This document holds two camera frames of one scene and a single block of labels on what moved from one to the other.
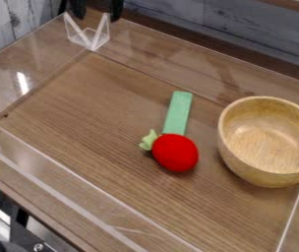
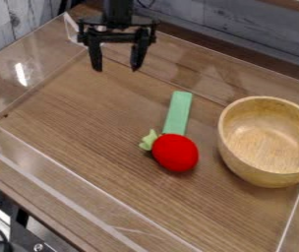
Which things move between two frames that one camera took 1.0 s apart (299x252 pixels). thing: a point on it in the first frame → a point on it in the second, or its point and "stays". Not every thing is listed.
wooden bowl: (268, 141) stays
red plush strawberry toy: (174, 151) stays
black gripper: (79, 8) → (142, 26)
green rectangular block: (179, 112) stays
